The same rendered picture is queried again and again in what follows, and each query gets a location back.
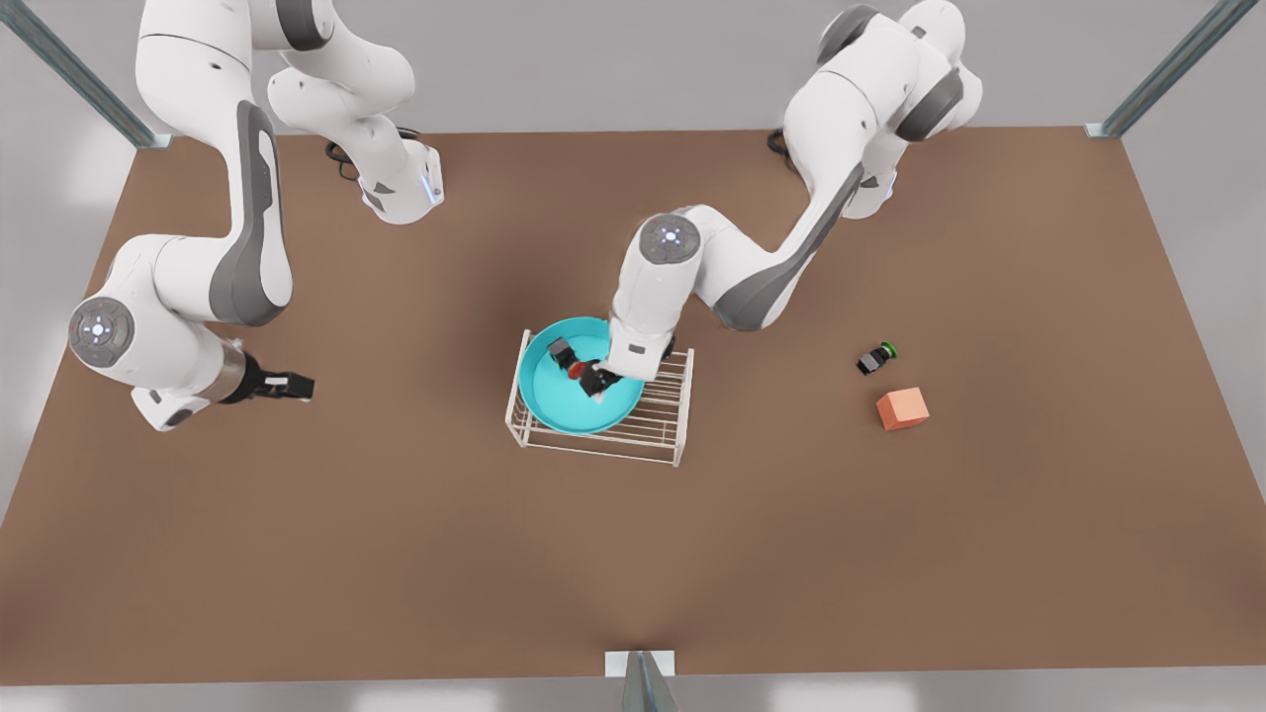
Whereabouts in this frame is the silver frame post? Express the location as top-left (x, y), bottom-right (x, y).
top-left (605, 650), bottom-right (678, 712)
top-left (0, 0), bottom-right (173, 150)
top-left (1084, 0), bottom-right (1260, 139)

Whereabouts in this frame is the red button switch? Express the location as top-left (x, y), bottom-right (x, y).
top-left (549, 337), bottom-right (590, 381)

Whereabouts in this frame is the orange cube block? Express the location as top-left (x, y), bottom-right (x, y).
top-left (876, 387), bottom-right (931, 432)

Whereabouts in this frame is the teal plate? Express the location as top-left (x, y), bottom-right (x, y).
top-left (519, 317), bottom-right (644, 436)

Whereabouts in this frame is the white wire shelf rack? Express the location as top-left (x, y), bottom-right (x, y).
top-left (505, 329), bottom-right (695, 468)

